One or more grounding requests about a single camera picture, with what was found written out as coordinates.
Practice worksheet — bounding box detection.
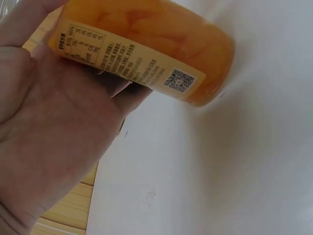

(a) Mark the orange jar with yellow label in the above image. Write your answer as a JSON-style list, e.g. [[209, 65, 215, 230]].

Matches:
[[58, 0, 237, 109]]

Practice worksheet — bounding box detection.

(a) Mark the person's left hand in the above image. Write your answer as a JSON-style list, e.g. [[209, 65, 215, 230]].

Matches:
[[0, 0, 154, 235]]

